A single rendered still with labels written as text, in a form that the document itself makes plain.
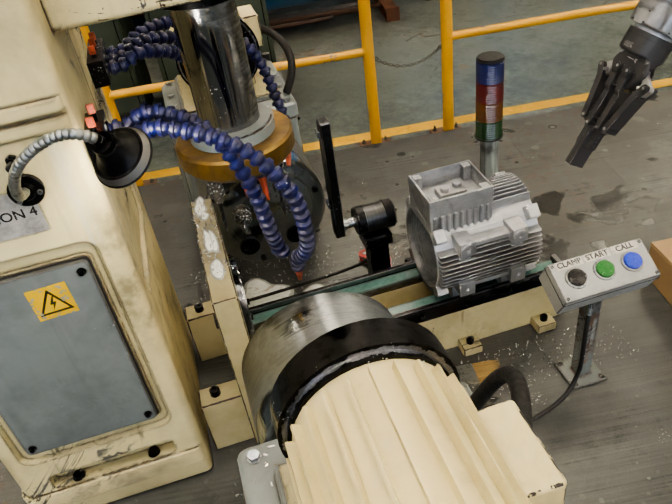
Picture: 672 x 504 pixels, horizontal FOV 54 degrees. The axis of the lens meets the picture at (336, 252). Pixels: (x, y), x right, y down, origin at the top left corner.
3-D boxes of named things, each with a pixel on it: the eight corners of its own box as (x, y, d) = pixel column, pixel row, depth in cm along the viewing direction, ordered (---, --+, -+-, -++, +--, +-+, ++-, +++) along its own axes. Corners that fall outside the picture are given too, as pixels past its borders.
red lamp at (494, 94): (483, 107, 143) (483, 88, 140) (470, 97, 147) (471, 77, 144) (508, 101, 143) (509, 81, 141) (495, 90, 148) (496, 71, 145)
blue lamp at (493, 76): (483, 88, 140) (483, 67, 137) (471, 77, 144) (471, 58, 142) (509, 81, 141) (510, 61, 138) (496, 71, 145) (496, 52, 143)
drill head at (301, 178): (227, 300, 134) (196, 197, 119) (202, 199, 166) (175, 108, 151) (343, 267, 138) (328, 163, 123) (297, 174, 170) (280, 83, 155)
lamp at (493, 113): (482, 126, 145) (483, 107, 143) (470, 115, 150) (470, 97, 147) (507, 119, 146) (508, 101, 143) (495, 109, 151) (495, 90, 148)
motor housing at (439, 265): (442, 316, 123) (440, 234, 111) (406, 257, 137) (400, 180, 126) (540, 286, 125) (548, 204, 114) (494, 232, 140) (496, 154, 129)
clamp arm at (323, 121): (334, 240, 133) (316, 126, 117) (330, 232, 135) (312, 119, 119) (350, 235, 133) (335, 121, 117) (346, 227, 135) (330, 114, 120)
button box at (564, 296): (555, 315, 108) (566, 303, 103) (537, 277, 110) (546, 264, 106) (648, 286, 110) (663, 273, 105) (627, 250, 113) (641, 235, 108)
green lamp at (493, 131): (482, 144, 148) (482, 126, 145) (470, 133, 153) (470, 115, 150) (507, 137, 149) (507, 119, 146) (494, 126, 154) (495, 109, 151)
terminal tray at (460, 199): (431, 238, 116) (429, 204, 112) (409, 207, 125) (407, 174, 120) (493, 220, 118) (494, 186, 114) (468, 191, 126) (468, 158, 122)
